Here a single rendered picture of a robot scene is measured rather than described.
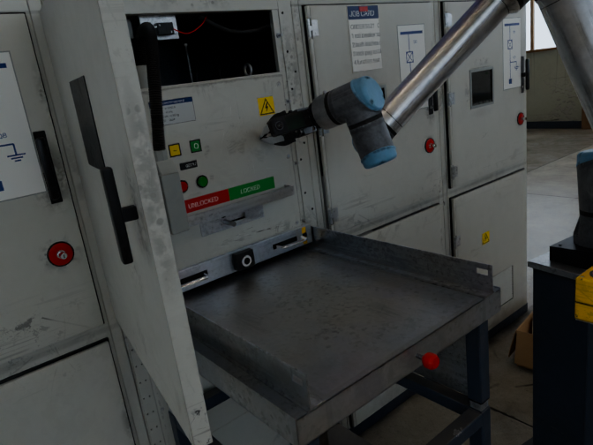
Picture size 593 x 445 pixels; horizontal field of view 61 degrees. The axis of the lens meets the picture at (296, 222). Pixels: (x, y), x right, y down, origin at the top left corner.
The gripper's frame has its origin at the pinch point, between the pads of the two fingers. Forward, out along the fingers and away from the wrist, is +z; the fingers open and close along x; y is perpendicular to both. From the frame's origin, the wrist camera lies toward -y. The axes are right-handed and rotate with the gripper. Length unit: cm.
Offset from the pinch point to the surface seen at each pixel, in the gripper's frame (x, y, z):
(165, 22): 34.9, -16.5, 3.5
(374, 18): 27, 55, -18
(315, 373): -48, -46, -32
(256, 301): -39.3, -25.5, -1.5
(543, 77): -16, 838, 90
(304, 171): -13.6, 20.2, 4.8
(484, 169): -41, 117, -18
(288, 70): 17.3, 18.7, -3.1
